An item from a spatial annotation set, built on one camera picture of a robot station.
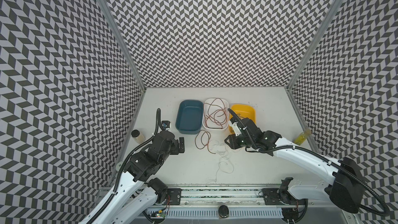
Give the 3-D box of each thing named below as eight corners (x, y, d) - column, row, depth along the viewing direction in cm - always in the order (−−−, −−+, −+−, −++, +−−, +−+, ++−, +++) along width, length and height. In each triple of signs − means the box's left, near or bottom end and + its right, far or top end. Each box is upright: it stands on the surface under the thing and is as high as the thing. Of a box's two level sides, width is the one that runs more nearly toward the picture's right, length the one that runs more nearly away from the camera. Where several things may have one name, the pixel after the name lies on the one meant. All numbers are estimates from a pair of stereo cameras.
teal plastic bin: (175, 135, 96) (174, 130, 90) (180, 105, 111) (178, 99, 105) (202, 135, 95) (202, 130, 90) (203, 105, 111) (203, 99, 105)
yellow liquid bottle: (289, 146, 94) (301, 134, 82) (294, 139, 97) (306, 127, 85) (295, 150, 92) (308, 138, 80) (299, 143, 95) (312, 131, 83)
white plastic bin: (202, 131, 98) (202, 124, 92) (203, 102, 113) (202, 95, 107) (229, 131, 98) (230, 124, 92) (226, 102, 113) (227, 95, 107)
